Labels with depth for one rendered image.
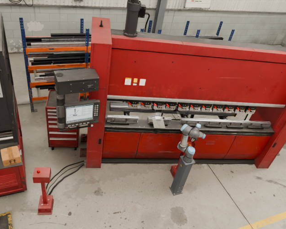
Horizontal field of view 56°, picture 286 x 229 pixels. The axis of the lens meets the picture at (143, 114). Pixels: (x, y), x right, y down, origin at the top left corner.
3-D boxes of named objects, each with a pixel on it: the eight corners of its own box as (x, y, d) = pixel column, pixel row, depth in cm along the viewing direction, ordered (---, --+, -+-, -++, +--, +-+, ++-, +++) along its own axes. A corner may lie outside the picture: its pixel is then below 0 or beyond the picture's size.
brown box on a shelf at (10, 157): (-5, 170, 319) (-7, 163, 311) (-5, 154, 337) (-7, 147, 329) (22, 165, 330) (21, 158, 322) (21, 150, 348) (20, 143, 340)
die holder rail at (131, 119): (106, 121, 433) (107, 116, 427) (106, 119, 437) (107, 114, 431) (137, 122, 442) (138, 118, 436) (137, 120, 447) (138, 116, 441)
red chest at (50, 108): (48, 152, 478) (45, 107, 416) (52, 132, 516) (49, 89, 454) (78, 152, 487) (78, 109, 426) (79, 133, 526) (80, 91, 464)
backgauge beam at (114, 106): (109, 111, 453) (110, 106, 446) (109, 106, 464) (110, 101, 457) (235, 116, 498) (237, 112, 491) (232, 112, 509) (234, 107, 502)
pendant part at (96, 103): (65, 128, 355) (65, 106, 332) (63, 122, 363) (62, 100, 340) (98, 122, 373) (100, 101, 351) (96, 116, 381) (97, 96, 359)
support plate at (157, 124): (154, 128, 420) (154, 127, 420) (151, 117, 440) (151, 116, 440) (165, 128, 424) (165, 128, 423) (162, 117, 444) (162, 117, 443)
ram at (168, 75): (106, 98, 402) (110, 48, 352) (106, 95, 408) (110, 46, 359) (283, 107, 461) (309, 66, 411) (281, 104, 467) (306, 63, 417)
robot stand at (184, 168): (183, 193, 455) (195, 162, 407) (173, 196, 448) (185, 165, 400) (178, 184, 468) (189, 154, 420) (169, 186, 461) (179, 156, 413)
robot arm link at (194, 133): (199, 132, 360) (207, 133, 404) (192, 128, 365) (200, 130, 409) (194, 140, 362) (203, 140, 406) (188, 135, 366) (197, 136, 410)
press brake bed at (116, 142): (101, 163, 477) (104, 128, 425) (100, 154, 492) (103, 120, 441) (254, 164, 535) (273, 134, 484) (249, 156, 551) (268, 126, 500)
